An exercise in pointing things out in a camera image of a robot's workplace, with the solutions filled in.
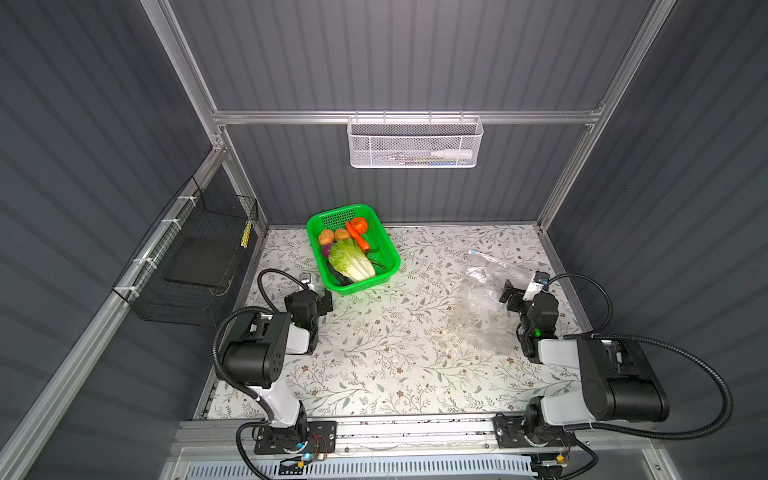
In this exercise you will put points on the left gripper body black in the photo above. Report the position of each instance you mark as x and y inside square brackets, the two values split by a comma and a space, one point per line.
[323, 301]

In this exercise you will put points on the clear zip top bag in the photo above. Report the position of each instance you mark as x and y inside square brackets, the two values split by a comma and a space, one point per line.
[478, 316]

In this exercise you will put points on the red tomato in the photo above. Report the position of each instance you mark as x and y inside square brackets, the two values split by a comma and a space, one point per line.
[360, 224]

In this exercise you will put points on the white marker in basket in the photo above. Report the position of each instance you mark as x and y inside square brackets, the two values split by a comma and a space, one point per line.
[454, 155]

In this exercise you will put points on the black wire wall basket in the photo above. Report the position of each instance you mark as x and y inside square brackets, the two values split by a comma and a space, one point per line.
[212, 212]

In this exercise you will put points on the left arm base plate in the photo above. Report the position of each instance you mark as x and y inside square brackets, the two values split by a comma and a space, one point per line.
[312, 437]

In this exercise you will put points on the white wire wall basket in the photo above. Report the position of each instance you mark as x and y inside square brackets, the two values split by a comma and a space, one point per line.
[405, 141]

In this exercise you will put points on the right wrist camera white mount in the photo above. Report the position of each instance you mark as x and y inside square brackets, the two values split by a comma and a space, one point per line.
[537, 283]

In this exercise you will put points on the napa cabbage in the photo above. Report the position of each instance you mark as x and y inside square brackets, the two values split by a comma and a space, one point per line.
[348, 259]

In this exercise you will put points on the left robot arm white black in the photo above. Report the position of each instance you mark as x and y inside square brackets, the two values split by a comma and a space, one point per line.
[252, 345]

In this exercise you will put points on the orange carrot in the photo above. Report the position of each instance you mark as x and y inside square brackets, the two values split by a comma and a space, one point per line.
[363, 244]

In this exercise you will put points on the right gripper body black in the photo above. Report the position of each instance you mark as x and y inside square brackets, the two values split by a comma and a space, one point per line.
[515, 298]

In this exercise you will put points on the black pad in basket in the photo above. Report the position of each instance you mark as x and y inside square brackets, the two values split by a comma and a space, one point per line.
[203, 262]

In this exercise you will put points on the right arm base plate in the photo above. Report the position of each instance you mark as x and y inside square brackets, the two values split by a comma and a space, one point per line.
[518, 431]

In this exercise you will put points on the white vented cable duct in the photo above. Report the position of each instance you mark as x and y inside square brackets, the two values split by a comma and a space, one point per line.
[401, 467]

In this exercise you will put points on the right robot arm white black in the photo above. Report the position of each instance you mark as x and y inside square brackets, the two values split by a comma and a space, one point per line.
[616, 379]

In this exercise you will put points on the green plastic basket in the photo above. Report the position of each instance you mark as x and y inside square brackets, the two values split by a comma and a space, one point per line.
[383, 255]

